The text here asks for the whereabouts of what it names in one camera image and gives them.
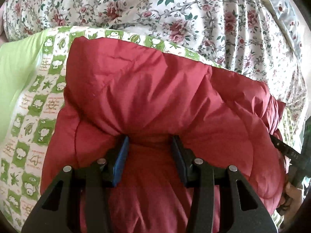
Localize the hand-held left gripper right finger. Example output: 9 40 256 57
171 135 279 233

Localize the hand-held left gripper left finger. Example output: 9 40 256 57
21 136 131 233

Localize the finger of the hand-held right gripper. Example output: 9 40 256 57
269 134 300 167

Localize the red quilted blanket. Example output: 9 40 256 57
40 36 291 233

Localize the person's right hand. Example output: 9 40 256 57
282 182 305 210

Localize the green panda print blanket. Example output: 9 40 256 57
0 25 307 233

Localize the pale blue printed pillow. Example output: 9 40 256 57
248 0 305 62

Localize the floral quilt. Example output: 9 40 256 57
2 0 309 136

